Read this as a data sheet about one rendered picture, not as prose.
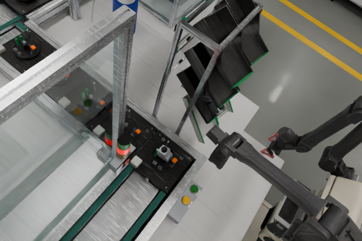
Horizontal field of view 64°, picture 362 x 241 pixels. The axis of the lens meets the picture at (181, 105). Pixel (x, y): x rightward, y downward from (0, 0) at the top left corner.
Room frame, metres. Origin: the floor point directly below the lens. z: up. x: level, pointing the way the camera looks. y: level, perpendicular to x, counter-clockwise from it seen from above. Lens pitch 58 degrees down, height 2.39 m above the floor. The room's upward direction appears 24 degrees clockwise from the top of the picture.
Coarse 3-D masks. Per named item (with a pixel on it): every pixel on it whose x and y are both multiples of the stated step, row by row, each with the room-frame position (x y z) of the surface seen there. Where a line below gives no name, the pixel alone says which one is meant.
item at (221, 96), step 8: (192, 48) 0.80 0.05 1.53; (200, 48) 0.88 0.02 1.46; (192, 56) 0.79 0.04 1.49; (200, 56) 0.85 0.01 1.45; (208, 56) 0.88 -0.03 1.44; (192, 64) 0.79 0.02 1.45; (200, 64) 0.77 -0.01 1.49; (200, 72) 0.77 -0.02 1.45; (216, 72) 0.84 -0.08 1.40; (208, 80) 0.75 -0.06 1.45; (216, 80) 0.81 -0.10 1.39; (224, 80) 0.83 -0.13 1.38; (208, 88) 0.74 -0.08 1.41; (216, 88) 0.78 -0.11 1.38; (224, 88) 0.80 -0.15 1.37; (232, 88) 0.83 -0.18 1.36; (216, 96) 0.74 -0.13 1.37; (224, 96) 0.77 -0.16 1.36; (232, 96) 0.78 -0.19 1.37; (216, 104) 0.71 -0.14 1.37
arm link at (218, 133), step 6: (216, 126) 0.56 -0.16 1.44; (210, 132) 0.54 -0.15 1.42; (216, 132) 0.54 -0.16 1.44; (222, 132) 0.55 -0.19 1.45; (210, 138) 0.52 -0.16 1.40; (216, 138) 0.52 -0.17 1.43; (222, 138) 0.52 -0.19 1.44; (216, 144) 0.51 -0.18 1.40; (222, 150) 0.47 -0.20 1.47; (228, 150) 0.47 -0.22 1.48
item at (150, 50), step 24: (96, 0) 1.47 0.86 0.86; (72, 24) 1.18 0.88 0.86; (144, 24) 1.44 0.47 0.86; (144, 48) 1.24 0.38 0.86; (168, 48) 1.33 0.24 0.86; (144, 72) 1.06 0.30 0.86; (144, 96) 0.90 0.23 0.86; (168, 96) 0.97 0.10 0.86; (240, 96) 1.19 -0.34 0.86; (168, 120) 0.81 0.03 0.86; (240, 120) 1.02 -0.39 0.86; (192, 144) 0.73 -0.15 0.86; (216, 168) 0.65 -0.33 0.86; (168, 192) 0.42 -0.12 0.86; (120, 240) 0.12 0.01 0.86
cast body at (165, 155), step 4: (160, 148) 0.53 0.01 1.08; (164, 148) 0.54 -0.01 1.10; (168, 148) 0.55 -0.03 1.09; (160, 152) 0.51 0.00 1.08; (164, 152) 0.52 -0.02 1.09; (168, 152) 0.53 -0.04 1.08; (160, 156) 0.51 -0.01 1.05; (164, 156) 0.51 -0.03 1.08; (168, 156) 0.52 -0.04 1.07; (164, 160) 0.50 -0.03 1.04; (168, 160) 0.51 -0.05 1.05
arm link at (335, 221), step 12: (324, 216) 0.33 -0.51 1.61; (336, 216) 0.33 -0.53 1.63; (348, 216) 0.35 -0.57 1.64; (300, 228) 0.37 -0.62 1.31; (336, 228) 0.30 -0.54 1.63; (348, 228) 0.32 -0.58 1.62; (288, 240) 0.32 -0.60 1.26; (300, 240) 0.33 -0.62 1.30; (312, 240) 0.32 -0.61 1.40; (324, 240) 0.30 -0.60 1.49; (336, 240) 0.28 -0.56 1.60; (348, 240) 0.29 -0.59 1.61; (360, 240) 0.31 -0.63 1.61
